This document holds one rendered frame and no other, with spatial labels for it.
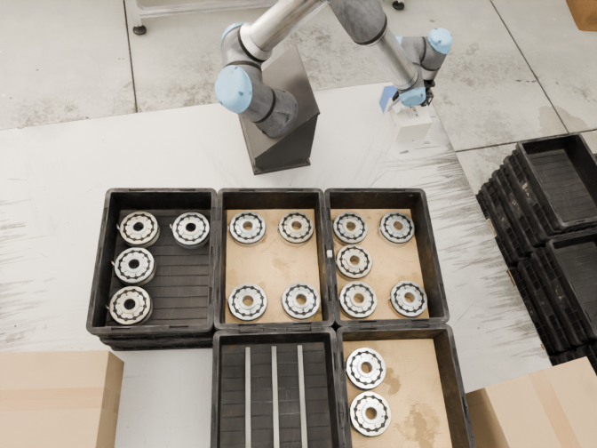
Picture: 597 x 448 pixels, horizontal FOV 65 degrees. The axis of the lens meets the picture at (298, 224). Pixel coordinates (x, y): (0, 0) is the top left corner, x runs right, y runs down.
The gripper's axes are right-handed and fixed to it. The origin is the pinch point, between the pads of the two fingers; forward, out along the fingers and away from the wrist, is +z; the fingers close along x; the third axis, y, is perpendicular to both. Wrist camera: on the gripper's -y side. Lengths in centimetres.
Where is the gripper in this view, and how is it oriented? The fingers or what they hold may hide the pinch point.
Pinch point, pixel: (405, 108)
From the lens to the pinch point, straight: 182.4
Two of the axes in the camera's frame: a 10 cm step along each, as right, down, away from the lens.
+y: 2.3, 8.8, -4.1
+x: 9.7, -1.7, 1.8
